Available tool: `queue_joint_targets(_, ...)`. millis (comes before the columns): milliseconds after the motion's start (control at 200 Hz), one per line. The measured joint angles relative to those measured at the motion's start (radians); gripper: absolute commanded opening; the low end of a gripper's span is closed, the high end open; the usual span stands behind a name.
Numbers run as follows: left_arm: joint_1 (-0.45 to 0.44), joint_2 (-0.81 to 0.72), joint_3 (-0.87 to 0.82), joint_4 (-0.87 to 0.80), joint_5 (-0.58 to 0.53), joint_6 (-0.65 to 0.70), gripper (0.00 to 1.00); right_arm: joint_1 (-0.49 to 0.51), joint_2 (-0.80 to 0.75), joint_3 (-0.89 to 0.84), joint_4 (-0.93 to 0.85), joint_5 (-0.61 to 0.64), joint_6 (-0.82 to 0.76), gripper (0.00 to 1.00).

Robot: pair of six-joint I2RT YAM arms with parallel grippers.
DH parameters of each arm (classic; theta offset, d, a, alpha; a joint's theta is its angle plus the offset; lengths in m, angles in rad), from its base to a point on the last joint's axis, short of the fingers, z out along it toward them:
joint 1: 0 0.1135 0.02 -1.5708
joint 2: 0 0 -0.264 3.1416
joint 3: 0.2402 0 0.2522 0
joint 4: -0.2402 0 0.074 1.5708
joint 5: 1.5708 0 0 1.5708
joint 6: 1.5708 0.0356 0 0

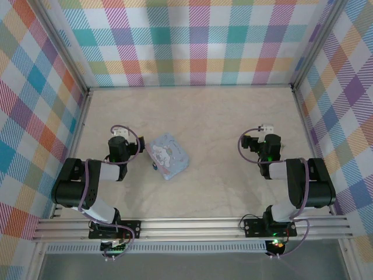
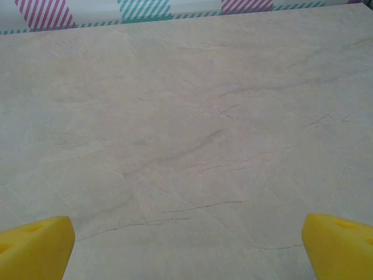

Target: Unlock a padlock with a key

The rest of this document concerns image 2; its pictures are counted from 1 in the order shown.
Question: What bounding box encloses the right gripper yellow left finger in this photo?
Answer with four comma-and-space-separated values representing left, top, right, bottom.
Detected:
0, 216, 76, 280

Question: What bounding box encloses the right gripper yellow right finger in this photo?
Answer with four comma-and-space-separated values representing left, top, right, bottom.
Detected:
301, 212, 373, 280

